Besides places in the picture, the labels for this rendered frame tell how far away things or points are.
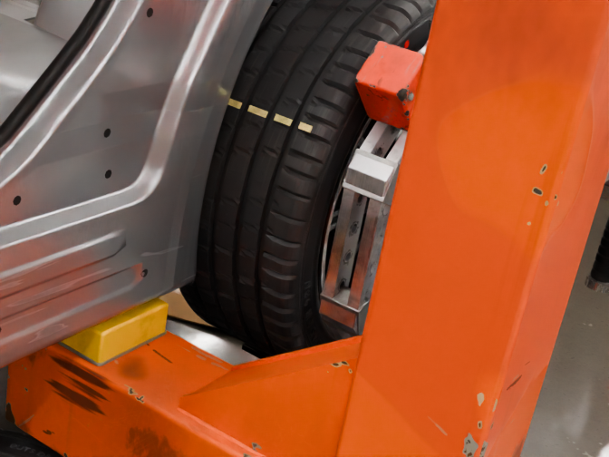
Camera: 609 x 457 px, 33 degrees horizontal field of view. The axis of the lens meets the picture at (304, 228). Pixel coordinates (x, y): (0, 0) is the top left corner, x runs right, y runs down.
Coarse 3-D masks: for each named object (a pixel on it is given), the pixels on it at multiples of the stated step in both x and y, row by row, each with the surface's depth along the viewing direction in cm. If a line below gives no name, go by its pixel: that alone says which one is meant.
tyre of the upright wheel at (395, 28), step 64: (320, 0) 147; (384, 0) 147; (256, 64) 143; (320, 64) 140; (256, 128) 141; (320, 128) 137; (256, 192) 141; (320, 192) 139; (256, 256) 144; (256, 320) 151; (320, 320) 154
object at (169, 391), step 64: (64, 384) 138; (128, 384) 133; (192, 384) 135; (256, 384) 122; (320, 384) 116; (64, 448) 141; (128, 448) 134; (192, 448) 127; (256, 448) 124; (320, 448) 118
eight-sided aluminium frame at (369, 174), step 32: (384, 128) 139; (352, 160) 138; (384, 160) 137; (352, 192) 139; (384, 192) 136; (352, 224) 141; (384, 224) 140; (352, 256) 145; (352, 288) 143; (352, 320) 144
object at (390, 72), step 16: (384, 48) 134; (400, 48) 134; (368, 64) 134; (384, 64) 133; (400, 64) 132; (416, 64) 132; (368, 80) 133; (384, 80) 132; (400, 80) 131; (416, 80) 132; (368, 96) 135; (384, 96) 132; (400, 96) 130; (368, 112) 139; (384, 112) 136; (400, 112) 134; (400, 128) 138
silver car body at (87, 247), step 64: (0, 0) 157; (64, 0) 146; (128, 0) 120; (192, 0) 127; (256, 0) 134; (0, 64) 135; (64, 64) 115; (128, 64) 122; (192, 64) 130; (0, 128) 112; (64, 128) 117; (128, 128) 126; (192, 128) 133; (0, 192) 112; (64, 192) 121; (128, 192) 129; (192, 192) 138; (0, 256) 112; (64, 256) 120; (128, 256) 131; (192, 256) 144; (0, 320) 116; (64, 320) 125
